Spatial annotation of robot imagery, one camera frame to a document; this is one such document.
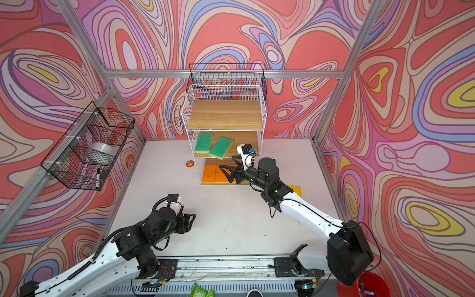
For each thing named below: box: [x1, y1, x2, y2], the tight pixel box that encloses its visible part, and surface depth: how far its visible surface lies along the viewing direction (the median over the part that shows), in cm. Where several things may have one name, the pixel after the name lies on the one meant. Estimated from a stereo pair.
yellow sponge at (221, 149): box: [208, 136, 234, 161], surface depth 82 cm
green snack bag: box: [190, 282, 216, 297], surface depth 69 cm
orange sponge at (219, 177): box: [214, 164, 231, 184], surface depth 70 cm
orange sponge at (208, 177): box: [201, 164, 216, 186], surface depth 101 cm
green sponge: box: [194, 133, 214, 158], surface depth 84 cm
